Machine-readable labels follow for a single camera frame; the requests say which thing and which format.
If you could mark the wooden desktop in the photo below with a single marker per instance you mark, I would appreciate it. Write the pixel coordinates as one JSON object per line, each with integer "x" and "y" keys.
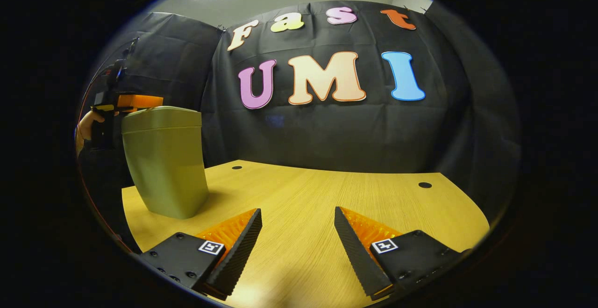
{"x": 303, "y": 196}

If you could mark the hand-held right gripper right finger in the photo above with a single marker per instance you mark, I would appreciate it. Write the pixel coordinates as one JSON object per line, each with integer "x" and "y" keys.
{"x": 357, "y": 256}

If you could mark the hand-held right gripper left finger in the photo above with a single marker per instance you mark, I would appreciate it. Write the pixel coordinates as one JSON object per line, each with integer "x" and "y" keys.
{"x": 236, "y": 256}

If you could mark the black backdrop cloth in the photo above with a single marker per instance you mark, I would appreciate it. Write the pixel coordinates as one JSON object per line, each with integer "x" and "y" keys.
{"x": 327, "y": 130}

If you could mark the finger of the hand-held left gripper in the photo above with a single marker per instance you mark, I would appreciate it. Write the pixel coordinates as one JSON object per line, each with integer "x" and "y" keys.
{"x": 140, "y": 101}

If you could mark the green desktop garbage bin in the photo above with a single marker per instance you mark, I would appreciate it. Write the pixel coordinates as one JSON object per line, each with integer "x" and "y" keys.
{"x": 166, "y": 168}

